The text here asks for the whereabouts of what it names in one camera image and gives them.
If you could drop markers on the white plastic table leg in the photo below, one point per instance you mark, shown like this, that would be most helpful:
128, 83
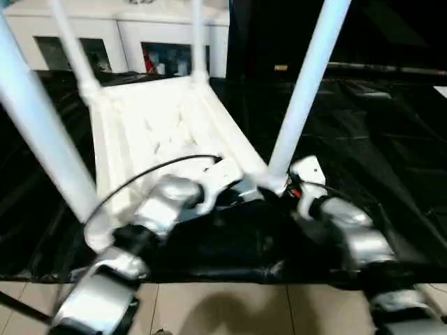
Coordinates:
304, 87
42, 122
199, 42
75, 45

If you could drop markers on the white plastic table top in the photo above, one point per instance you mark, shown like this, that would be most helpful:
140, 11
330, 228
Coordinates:
157, 115

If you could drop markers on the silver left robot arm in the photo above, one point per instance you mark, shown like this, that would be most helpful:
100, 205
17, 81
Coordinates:
164, 206

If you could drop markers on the black mat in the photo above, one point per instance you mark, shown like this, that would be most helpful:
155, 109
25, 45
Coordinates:
366, 157

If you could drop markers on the black pole with tan tip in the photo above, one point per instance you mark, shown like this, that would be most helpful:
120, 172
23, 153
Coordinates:
281, 67

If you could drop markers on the white paper sheet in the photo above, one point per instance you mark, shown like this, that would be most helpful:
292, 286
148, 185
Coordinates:
441, 90

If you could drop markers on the black backdrop cloth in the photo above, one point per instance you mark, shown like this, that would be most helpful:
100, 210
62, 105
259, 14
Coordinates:
384, 28

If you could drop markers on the white cabinet with glass doors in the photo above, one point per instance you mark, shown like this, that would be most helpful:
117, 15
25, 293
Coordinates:
132, 21

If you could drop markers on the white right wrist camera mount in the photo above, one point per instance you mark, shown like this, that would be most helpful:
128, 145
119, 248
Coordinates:
311, 167

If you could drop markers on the black folding table frame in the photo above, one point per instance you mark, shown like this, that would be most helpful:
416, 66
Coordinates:
21, 307

